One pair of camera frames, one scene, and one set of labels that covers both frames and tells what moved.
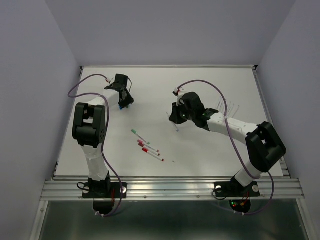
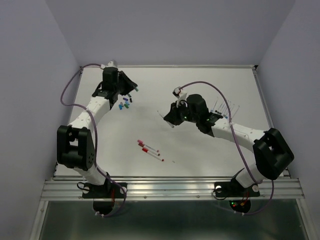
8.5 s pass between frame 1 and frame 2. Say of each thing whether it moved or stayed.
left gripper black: moved
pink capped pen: stayed
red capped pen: stayed
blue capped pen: moved
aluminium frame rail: stayed
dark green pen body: moved
